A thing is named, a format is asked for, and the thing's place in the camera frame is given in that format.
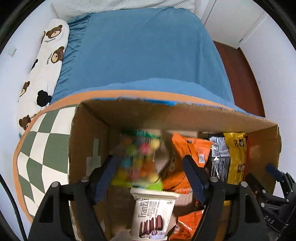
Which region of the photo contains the colourful candy bag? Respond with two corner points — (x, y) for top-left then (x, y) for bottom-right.
(110, 129), (163, 191)

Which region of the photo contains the orange snack bag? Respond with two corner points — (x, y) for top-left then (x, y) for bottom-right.
(161, 133), (213, 194)

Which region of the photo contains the black grey snack pack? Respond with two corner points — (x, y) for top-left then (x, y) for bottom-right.
(206, 136), (230, 183)

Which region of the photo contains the orange chips bag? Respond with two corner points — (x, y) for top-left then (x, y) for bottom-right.
(169, 210), (204, 240)

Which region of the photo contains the yellow snack bag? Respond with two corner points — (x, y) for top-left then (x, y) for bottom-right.
(224, 132), (246, 185)

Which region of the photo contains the white Franzzi wafer pack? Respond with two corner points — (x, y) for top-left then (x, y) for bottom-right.
(130, 187), (180, 240)

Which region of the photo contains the brown cardboard box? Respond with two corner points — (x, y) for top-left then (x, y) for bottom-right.
(69, 99), (281, 192)

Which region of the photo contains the green white checkered mat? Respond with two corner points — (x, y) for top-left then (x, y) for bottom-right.
(13, 89), (234, 222)

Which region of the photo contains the white teddy bear pillow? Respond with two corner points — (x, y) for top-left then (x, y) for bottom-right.
(16, 19), (70, 135)

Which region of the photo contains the blue bed sheet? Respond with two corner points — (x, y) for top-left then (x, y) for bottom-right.
(52, 8), (265, 116)

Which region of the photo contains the black cable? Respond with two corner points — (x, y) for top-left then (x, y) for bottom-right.
(0, 173), (28, 241)

